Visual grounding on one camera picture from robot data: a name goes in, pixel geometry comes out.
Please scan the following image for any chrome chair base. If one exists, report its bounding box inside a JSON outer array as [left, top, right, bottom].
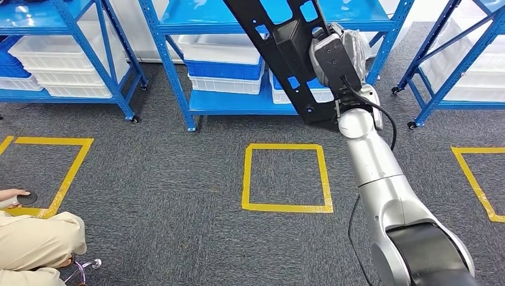
[[63, 258, 102, 286]]

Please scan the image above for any blue metal shelf rack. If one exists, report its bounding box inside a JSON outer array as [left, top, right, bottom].
[[0, 0, 149, 124], [138, 0, 415, 132], [391, 0, 505, 130]]

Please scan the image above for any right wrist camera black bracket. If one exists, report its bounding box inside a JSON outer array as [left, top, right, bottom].
[[308, 32, 373, 115]]

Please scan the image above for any person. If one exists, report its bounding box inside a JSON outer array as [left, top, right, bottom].
[[0, 188, 88, 286]]

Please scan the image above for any black round handheld controller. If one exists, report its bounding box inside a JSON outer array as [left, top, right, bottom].
[[0, 191, 38, 211]]

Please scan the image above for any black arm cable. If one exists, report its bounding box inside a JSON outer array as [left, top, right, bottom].
[[341, 76, 397, 286]]

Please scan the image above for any person's hand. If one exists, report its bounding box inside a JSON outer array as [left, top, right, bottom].
[[0, 188, 32, 210]]

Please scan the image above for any black plastic panel part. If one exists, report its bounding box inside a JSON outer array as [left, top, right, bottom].
[[224, 0, 344, 133]]

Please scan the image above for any yellow floor tape square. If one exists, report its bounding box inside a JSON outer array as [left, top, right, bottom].
[[241, 143, 334, 214], [0, 135, 95, 219], [451, 147, 505, 224]]

